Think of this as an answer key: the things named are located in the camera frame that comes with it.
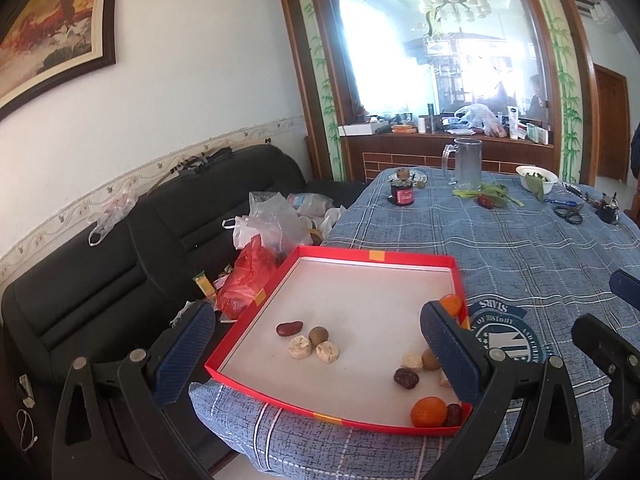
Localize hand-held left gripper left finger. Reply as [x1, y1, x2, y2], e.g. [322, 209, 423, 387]
[51, 300, 217, 480]

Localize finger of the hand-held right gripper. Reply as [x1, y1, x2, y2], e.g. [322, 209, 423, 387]
[571, 313, 640, 453]
[611, 268, 640, 311]

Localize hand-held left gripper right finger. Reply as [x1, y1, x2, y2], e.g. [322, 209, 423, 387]
[419, 301, 586, 480]

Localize small orange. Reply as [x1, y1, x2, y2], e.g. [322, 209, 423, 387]
[410, 396, 448, 428]
[439, 294, 465, 320]

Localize red shallow box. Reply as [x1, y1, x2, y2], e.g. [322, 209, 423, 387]
[204, 246, 473, 435]

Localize pale walnut pieces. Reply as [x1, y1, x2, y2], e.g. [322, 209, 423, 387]
[288, 336, 315, 360]

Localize small black object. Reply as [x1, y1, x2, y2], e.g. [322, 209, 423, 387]
[596, 192, 621, 223]

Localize blue plaid tablecloth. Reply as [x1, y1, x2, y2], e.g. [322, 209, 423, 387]
[189, 167, 640, 480]

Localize black scissors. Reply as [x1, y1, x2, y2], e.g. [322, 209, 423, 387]
[554, 203, 585, 225]

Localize red plastic bag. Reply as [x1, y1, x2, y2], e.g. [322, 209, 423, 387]
[216, 234, 280, 320]

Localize black leather sofa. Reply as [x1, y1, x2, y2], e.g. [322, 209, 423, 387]
[0, 144, 371, 480]

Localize white bowl with greens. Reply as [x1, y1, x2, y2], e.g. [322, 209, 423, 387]
[515, 165, 559, 203]

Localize white plastic bag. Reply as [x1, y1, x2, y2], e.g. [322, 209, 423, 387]
[222, 191, 313, 261]

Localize clear crumpled plastic bag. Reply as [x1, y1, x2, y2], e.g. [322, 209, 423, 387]
[88, 189, 138, 247]

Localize dark red glass jar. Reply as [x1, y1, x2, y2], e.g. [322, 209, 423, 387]
[390, 180, 416, 207]

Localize green vegetable stalks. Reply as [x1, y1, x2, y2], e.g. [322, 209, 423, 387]
[452, 182, 525, 208]

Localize clear glass pitcher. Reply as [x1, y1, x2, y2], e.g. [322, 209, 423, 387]
[441, 137, 483, 188]

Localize dark bundle on sofa back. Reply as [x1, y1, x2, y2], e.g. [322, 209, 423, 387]
[170, 146, 235, 177]

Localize clear bag with packets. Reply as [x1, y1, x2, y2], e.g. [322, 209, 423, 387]
[286, 191, 346, 241]

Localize white bag with food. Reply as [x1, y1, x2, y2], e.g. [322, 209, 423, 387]
[454, 103, 502, 137]

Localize flat white box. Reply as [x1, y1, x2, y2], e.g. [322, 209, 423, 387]
[338, 121, 391, 137]

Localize wood-framed glass partition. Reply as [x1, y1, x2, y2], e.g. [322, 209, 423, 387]
[272, 0, 601, 186]

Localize framed painting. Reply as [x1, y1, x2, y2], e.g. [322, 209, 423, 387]
[0, 0, 118, 121]

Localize white cord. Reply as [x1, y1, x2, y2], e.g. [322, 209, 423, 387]
[16, 409, 40, 453]

